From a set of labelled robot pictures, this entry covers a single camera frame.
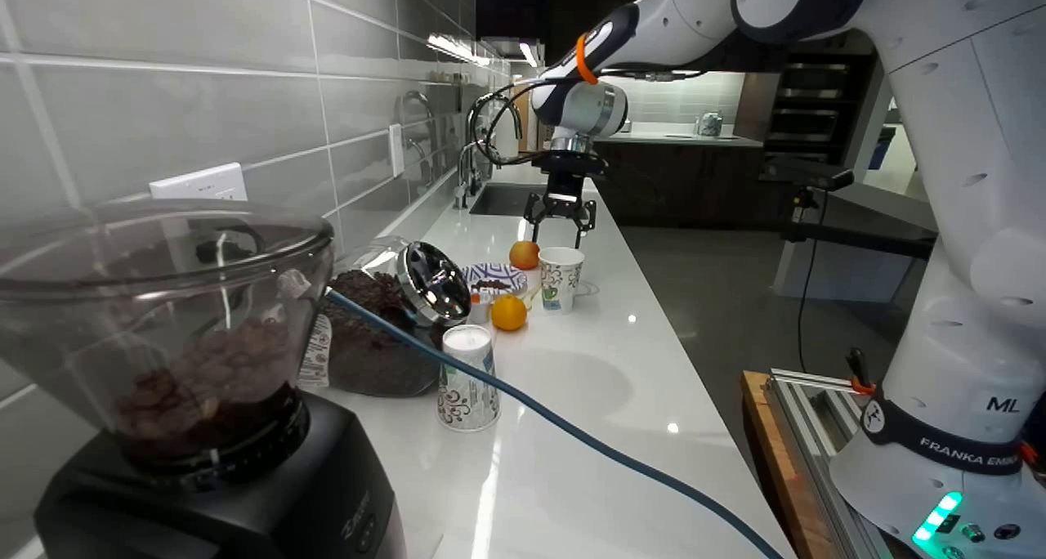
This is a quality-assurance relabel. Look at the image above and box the blue cable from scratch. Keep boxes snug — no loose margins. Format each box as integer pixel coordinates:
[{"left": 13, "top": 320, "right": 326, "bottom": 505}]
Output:
[{"left": 325, "top": 288, "right": 787, "bottom": 559}]

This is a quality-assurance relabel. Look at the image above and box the black clamp with orange tip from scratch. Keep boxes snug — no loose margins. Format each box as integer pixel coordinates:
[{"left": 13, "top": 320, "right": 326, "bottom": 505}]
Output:
[{"left": 844, "top": 346, "right": 877, "bottom": 397}]

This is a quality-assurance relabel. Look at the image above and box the glass jar of coffee beans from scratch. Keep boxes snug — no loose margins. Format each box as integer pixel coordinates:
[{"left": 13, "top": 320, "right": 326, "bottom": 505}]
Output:
[{"left": 325, "top": 239, "right": 472, "bottom": 398}]

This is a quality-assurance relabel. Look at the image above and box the black cable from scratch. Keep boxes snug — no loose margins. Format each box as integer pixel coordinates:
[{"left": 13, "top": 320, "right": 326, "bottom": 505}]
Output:
[{"left": 795, "top": 190, "right": 829, "bottom": 373}]

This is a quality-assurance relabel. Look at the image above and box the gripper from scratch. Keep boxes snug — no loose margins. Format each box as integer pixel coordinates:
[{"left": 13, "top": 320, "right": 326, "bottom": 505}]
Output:
[{"left": 523, "top": 172, "right": 598, "bottom": 250}]

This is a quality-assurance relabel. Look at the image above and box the orange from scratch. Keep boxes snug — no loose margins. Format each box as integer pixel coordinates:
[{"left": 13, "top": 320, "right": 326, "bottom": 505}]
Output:
[{"left": 490, "top": 294, "right": 528, "bottom": 333}]

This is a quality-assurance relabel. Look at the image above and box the white wall socket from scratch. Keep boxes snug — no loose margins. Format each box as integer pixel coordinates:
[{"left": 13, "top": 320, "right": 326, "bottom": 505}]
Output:
[{"left": 149, "top": 162, "right": 248, "bottom": 203}]

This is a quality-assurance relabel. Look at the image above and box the sink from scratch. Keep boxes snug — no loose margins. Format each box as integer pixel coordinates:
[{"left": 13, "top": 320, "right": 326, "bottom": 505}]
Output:
[{"left": 469, "top": 182, "right": 550, "bottom": 218}]

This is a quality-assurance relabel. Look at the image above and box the camera on mount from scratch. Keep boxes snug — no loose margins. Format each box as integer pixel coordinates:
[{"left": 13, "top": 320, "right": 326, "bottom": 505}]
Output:
[{"left": 758, "top": 157, "right": 938, "bottom": 261}]

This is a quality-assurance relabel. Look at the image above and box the black coffee grinder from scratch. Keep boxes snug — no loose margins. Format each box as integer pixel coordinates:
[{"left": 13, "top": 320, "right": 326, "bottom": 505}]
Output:
[{"left": 0, "top": 199, "right": 409, "bottom": 559}]

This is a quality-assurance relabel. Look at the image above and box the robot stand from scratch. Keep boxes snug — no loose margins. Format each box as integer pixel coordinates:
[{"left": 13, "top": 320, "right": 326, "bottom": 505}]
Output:
[{"left": 741, "top": 368, "right": 908, "bottom": 559}]

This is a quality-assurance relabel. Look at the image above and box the dark kitchen island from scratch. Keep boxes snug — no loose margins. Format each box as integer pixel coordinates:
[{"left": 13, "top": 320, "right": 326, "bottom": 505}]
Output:
[{"left": 592, "top": 131, "right": 787, "bottom": 230}]

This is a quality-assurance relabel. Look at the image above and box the upright patterned paper cup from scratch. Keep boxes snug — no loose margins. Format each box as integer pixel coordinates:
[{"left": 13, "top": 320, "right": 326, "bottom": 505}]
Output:
[{"left": 537, "top": 246, "right": 586, "bottom": 314}]

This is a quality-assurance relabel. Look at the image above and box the chrome tap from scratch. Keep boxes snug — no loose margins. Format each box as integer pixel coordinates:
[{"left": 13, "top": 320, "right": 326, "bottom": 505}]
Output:
[{"left": 454, "top": 92, "right": 525, "bottom": 210}]

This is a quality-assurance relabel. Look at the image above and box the upturned patterned paper cup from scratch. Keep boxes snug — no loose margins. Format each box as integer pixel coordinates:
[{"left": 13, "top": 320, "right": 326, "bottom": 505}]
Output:
[{"left": 436, "top": 324, "right": 502, "bottom": 433}]

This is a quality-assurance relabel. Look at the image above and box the dark shelf rack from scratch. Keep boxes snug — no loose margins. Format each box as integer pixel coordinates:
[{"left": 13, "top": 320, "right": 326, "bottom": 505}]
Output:
[{"left": 765, "top": 51, "right": 879, "bottom": 168}]

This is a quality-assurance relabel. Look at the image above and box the patterned paper bowl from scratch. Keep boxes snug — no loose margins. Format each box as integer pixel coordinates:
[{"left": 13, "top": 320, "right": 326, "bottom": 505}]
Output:
[{"left": 461, "top": 262, "right": 529, "bottom": 299}]

